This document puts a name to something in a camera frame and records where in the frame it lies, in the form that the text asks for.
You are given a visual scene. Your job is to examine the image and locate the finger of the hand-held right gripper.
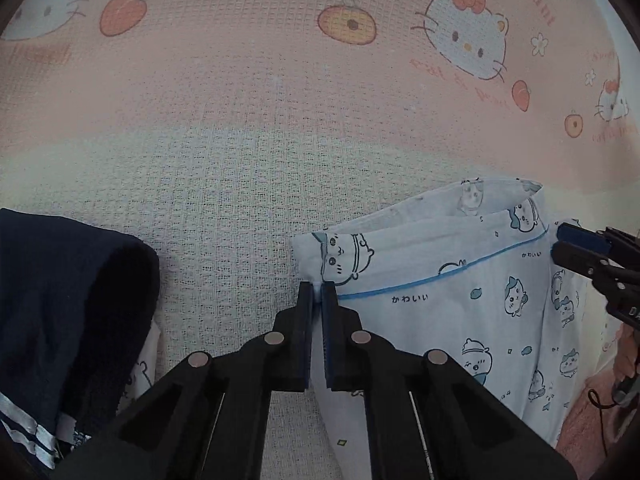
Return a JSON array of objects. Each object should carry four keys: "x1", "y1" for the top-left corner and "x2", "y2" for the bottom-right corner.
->
[
  {"x1": 557, "y1": 223, "x2": 613, "y2": 253},
  {"x1": 551, "y1": 242, "x2": 618, "y2": 281}
]

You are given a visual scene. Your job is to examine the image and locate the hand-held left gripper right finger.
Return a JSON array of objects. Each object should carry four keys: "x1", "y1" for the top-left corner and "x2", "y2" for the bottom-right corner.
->
[{"x1": 320, "y1": 281, "x2": 581, "y2": 480}]

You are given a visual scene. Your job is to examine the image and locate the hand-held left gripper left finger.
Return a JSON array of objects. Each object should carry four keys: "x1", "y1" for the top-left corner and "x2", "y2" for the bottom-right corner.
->
[{"x1": 52, "y1": 281, "x2": 313, "y2": 480}]

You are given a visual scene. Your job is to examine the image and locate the white cartoon print pajama pants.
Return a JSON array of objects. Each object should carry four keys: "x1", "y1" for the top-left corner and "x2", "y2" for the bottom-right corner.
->
[{"x1": 291, "y1": 176, "x2": 588, "y2": 480}]

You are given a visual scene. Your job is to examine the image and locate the pink fluffy blanket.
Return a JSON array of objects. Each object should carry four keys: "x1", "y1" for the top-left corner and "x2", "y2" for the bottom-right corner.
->
[{"x1": 554, "y1": 322, "x2": 640, "y2": 466}]

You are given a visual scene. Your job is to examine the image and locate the pink cream cat print blanket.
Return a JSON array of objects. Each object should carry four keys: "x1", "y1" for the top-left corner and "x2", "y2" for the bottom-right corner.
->
[{"x1": 0, "y1": 0, "x2": 640, "y2": 480}]

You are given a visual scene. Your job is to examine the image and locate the navy garment with white stripes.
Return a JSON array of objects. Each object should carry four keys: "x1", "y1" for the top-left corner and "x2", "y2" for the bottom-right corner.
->
[{"x1": 0, "y1": 207, "x2": 161, "y2": 471}]

